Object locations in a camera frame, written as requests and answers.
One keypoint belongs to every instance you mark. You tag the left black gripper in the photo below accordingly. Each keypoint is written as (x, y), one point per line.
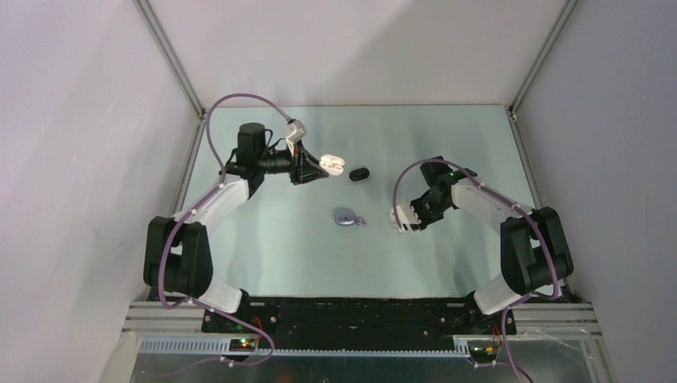
(303, 167)

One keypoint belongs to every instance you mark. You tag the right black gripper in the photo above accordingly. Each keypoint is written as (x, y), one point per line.
(425, 221)

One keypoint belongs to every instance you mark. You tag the white earbud charging case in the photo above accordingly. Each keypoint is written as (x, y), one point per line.
(333, 165)

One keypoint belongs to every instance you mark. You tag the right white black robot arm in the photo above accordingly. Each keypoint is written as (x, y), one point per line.
(534, 251)

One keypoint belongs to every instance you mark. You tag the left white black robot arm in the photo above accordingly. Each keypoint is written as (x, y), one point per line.
(178, 256)

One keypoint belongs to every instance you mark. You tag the black earbud charging case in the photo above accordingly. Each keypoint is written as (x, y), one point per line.
(359, 174)

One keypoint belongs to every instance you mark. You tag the purple earbud charging case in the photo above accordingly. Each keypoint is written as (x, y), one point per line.
(345, 218)

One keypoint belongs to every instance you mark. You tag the purple earbud near case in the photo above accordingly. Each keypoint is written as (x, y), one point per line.
(361, 221)

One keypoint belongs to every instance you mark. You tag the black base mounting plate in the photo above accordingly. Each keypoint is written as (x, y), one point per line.
(368, 324)

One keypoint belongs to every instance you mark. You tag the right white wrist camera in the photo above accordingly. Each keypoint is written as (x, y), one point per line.
(403, 218)

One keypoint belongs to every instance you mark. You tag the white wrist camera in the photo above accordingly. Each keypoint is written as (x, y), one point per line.
(295, 131)
(403, 218)

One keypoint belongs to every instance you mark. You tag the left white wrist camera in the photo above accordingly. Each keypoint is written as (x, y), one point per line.
(295, 131)

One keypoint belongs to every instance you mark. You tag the aluminium front frame rail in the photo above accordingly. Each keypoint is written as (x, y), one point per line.
(562, 321)

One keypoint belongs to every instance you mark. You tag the left aluminium frame post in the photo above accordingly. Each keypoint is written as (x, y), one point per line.
(169, 54)

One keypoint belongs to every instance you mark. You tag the aluminium frame post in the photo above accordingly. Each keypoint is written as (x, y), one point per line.
(552, 37)
(169, 54)

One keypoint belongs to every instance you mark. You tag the right aluminium frame post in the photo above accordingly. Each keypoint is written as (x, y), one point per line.
(552, 37)

